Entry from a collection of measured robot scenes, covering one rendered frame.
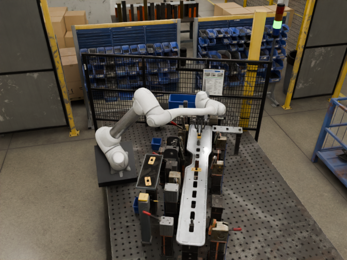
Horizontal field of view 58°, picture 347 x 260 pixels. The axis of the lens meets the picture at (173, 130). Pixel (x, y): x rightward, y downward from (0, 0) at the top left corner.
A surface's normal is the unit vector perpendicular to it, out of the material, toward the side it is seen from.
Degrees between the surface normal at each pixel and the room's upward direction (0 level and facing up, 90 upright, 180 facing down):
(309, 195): 0
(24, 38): 91
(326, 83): 93
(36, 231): 0
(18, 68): 93
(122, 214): 0
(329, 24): 91
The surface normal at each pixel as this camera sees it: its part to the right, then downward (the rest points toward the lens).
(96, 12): 0.22, 0.55
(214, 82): -0.11, 0.56
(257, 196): 0.00, -0.82
